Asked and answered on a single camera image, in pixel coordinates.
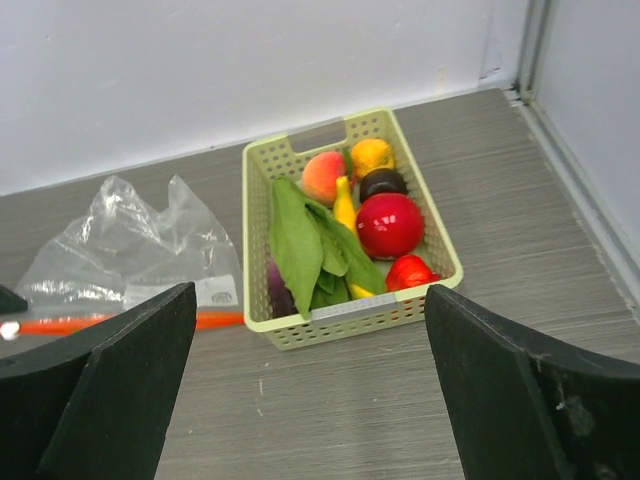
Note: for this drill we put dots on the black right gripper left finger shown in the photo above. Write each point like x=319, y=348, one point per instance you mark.
x=97, y=404

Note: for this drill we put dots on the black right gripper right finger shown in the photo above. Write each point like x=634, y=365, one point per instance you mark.
x=525, y=405

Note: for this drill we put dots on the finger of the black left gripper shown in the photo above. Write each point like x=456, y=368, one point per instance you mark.
x=10, y=302

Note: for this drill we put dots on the clear zip top bag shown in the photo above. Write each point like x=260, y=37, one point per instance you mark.
x=121, y=253

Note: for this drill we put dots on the purple eggplant toy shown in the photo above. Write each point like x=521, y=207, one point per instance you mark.
x=281, y=298

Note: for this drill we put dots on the green leafy vegetable toy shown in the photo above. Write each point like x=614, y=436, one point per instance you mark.
x=319, y=259

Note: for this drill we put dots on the red bell pepper toy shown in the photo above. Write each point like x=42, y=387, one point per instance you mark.
x=409, y=271

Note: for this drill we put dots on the red apple toy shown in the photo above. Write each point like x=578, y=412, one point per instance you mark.
x=389, y=225

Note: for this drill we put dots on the dark purple plum toy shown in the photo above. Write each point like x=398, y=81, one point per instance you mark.
x=383, y=180

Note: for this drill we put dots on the yellow banana toy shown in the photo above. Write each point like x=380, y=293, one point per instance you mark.
x=345, y=207

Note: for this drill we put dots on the orange toy fruit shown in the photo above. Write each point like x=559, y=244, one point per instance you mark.
x=371, y=154

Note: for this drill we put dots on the peach toy fruit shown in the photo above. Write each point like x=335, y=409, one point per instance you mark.
x=319, y=176

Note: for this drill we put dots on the pale green perforated basket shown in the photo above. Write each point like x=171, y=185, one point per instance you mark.
x=267, y=160

